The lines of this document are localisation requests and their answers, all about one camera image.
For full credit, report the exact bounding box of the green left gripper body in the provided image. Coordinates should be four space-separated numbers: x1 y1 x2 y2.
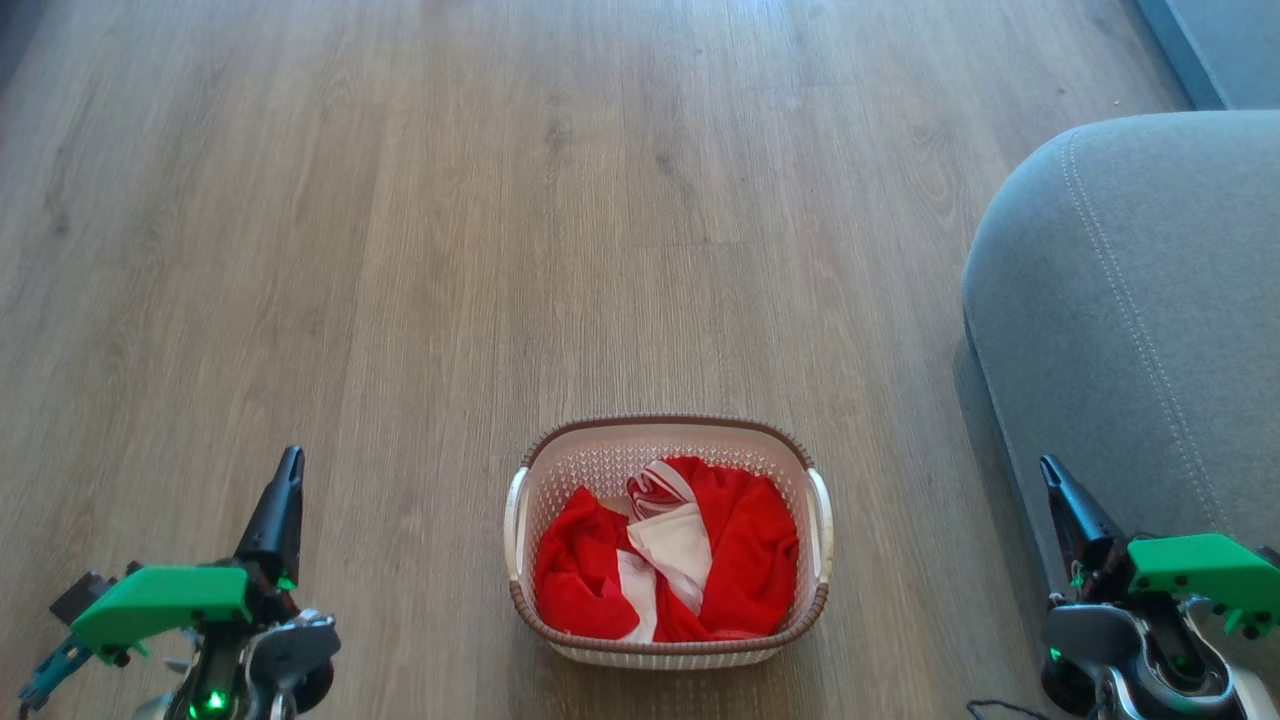
70 560 301 667

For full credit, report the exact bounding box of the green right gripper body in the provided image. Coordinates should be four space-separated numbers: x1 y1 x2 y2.
1074 533 1280 641

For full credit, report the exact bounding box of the grey sofa seat cushion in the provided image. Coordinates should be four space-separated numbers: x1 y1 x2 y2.
1134 0 1280 112
961 110 1280 641

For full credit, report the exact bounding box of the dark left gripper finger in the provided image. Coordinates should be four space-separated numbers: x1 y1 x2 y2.
234 445 306 587

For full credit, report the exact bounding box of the teal cable connector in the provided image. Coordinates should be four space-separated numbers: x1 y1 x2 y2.
17 636 93 714

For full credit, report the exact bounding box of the red and white garment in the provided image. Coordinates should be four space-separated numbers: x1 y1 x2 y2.
534 461 714 644

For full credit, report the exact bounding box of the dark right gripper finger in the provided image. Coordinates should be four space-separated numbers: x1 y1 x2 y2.
1039 455 1129 581

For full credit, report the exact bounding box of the cream plastic laundry basket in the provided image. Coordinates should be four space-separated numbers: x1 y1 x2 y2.
503 414 834 670

